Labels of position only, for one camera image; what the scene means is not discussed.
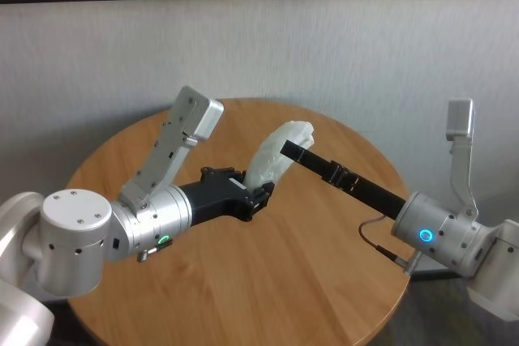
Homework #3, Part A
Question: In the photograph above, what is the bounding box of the left arm cable with plug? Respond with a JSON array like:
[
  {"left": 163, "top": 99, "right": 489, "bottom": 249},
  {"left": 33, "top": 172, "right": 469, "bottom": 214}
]
[{"left": 137, "top": 245, "right": 160, "bottom": 263}]

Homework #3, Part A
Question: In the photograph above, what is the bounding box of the right arm cable with plug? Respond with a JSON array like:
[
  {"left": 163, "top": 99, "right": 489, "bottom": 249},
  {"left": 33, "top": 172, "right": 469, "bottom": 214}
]
[{"left": 358, "top": 214, "right": 421, "bottom": 275}]

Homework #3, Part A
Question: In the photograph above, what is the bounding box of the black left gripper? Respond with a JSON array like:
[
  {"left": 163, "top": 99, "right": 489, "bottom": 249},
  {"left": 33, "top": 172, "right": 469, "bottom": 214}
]
[{"left": 178, "top": 164, "right": 277, "bottom": 229}]

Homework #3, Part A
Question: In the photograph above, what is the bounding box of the white sandbag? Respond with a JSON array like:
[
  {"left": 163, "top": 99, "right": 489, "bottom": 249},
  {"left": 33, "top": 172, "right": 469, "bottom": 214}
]
[{"left": 245, "top": 119, "right": 316, "bottom": 193}]

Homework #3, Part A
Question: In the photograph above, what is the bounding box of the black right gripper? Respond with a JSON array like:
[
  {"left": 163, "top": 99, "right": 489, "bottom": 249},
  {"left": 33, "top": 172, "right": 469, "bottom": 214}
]
[{"left": 279, "top": 139, "right": 409, "bottom": 220}]

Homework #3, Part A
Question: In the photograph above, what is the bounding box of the arm cable with plug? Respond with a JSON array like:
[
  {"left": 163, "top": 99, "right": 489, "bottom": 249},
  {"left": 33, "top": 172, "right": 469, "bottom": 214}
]
[
  {"left": 358, "top": 214, "right": 421, "bottom": 275},
  {"left": 137, "top": 245, "right": 160, "bottom": 263}
]

